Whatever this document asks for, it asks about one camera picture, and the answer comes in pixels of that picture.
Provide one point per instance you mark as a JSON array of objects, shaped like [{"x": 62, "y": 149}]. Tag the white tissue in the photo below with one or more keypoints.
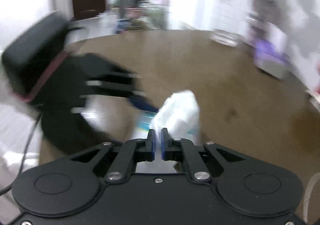
[{"x": 180, "y": 115}]

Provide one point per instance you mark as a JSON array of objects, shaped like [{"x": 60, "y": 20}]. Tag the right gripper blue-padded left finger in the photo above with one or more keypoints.
[{"x": 131, "y": 152}]

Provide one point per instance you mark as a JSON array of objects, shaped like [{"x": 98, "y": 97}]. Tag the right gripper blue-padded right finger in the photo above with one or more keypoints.
[{"x": 186, "y": 153}]

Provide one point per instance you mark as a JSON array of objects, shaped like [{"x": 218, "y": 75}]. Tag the purple tissue pack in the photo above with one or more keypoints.
[{"x": 270, "y": 53}]

